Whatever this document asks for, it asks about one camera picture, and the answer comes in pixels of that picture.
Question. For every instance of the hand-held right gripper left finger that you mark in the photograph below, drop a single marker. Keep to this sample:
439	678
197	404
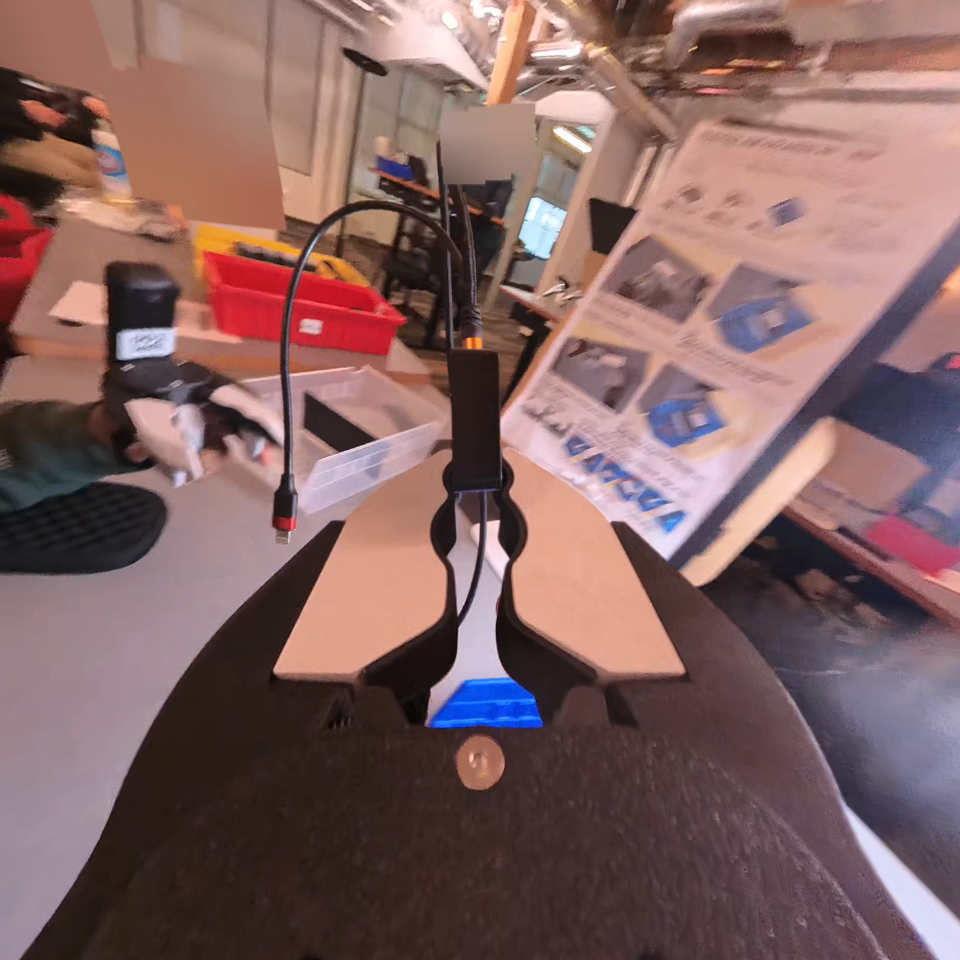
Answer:
367	592

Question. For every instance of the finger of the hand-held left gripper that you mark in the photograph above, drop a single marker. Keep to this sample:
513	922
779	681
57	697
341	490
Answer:
255	435

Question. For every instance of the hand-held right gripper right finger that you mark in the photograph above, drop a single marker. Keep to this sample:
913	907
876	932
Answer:
592	592

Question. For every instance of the clear plastic bin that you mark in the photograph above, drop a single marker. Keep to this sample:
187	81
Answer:
375	457

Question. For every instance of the blue plastic bin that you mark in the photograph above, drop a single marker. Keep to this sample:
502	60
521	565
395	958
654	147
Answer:
487	705

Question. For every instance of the slim black hub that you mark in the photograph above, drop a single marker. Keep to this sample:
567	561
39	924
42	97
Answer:
474	412

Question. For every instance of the person's left forearm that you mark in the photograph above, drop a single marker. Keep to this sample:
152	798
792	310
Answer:
45	450

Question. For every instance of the person's left hand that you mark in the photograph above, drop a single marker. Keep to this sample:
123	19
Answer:
112	439

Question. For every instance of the white printed sheet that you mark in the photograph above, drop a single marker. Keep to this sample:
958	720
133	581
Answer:
75	304

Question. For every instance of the black bin divider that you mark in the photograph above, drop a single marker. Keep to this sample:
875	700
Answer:
337	424

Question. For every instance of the yellow plastic bin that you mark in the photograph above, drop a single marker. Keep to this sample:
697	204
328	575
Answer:
225	240

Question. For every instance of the red plastic bin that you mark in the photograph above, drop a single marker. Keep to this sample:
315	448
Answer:
262	300

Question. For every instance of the white wipes canister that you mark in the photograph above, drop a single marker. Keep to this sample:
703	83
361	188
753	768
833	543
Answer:
112	165

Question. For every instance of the black floor lamp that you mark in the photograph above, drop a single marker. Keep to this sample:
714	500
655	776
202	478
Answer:
352	150

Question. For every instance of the small blue crate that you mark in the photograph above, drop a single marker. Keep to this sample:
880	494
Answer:
394	166

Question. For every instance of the wooden standing desk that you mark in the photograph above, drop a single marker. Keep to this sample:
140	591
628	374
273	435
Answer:
405	180

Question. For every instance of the printed instruction sheet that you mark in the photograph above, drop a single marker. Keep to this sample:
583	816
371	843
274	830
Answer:
750	262

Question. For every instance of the wooden stand with black sheet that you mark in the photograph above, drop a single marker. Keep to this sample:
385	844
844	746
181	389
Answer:
611	225

